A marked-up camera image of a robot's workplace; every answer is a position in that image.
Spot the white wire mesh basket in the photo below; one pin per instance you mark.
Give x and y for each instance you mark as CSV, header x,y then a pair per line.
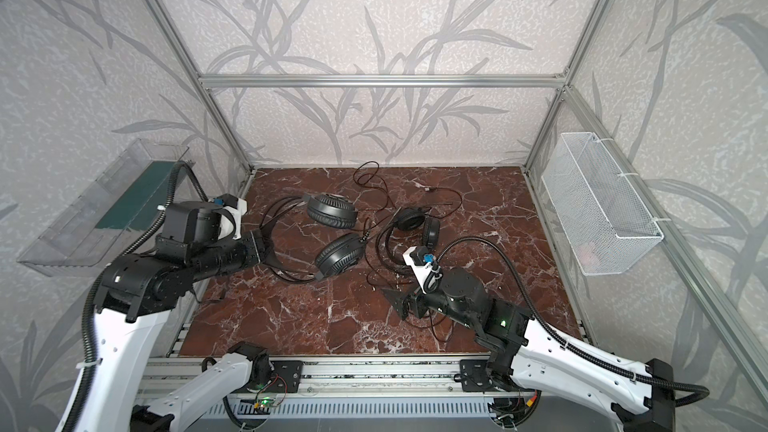
x,y
607,225

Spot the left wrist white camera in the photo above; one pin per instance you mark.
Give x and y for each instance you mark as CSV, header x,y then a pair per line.
x,y
232,209

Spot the wrist white camera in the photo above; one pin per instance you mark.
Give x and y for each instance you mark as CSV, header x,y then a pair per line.
x,y
232,209
424,266

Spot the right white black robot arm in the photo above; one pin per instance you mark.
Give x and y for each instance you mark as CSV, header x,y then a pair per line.
x,y
529,354

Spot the aluminium front rail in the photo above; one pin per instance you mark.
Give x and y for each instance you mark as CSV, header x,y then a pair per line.
x,y
348,376

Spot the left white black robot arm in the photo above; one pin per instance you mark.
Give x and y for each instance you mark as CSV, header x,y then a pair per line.
x,y
192,239

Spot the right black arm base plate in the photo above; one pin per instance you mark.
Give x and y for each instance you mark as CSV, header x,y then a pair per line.
x,y
473,376

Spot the clear plastic wall tray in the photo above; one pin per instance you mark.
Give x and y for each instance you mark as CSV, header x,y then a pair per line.
x,y
109,215

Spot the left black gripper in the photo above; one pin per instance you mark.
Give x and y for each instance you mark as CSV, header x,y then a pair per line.
x,y
257,247

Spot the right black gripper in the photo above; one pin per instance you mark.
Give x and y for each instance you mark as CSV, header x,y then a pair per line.
x,y
411,301

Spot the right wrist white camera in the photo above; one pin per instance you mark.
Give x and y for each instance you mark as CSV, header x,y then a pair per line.
x,y
424,266

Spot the green lit circuit board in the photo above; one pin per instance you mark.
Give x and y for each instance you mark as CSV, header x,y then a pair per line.
x,y
263,406

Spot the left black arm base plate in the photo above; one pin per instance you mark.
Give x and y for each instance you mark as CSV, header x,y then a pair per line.
x,y
285,377

